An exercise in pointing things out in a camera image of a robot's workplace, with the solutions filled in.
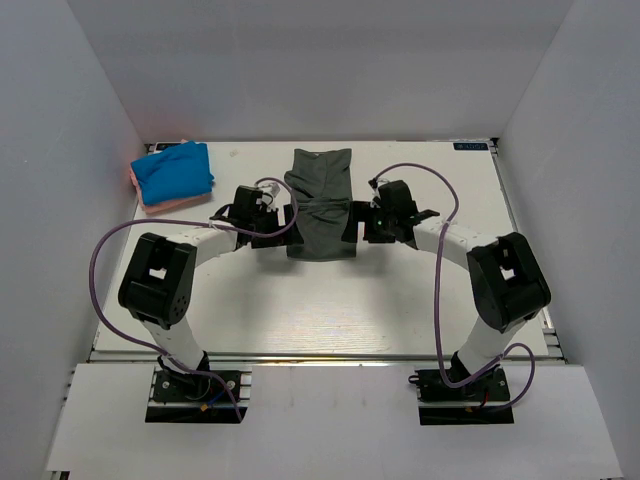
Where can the folded blue t-shirt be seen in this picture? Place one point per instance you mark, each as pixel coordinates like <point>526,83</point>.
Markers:
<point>172,172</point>

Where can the white front cover board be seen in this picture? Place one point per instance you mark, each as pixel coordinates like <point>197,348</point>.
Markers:
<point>329,422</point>

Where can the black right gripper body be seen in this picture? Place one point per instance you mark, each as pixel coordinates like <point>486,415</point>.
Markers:
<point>379,223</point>

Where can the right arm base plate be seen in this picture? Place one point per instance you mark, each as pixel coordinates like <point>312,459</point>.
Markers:
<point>479,403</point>

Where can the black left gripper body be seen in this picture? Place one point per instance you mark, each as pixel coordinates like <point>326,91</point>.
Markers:
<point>267,220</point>

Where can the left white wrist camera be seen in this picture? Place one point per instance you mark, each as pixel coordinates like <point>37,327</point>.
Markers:
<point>269,189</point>

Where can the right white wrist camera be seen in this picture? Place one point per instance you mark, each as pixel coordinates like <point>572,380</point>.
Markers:
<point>375,184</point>

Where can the folded pink t-shirt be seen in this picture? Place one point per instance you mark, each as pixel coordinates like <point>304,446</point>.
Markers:
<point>165,202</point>

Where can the aluminium table frame rail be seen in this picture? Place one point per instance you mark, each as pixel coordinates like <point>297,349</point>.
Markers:
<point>535,288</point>

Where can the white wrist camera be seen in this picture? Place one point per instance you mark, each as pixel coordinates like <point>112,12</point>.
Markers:
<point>269,189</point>
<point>375,184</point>

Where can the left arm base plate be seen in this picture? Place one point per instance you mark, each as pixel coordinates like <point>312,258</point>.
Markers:
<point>198,400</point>

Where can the blue logo sticker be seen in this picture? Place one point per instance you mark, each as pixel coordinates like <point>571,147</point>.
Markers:
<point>470,146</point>

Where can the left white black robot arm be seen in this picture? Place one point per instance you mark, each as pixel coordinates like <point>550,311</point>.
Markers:
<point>158,283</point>

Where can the dark grey t-shirt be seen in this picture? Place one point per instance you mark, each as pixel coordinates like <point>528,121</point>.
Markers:
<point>321,182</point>

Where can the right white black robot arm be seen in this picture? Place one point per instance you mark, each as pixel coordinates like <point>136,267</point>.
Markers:
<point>507,284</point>

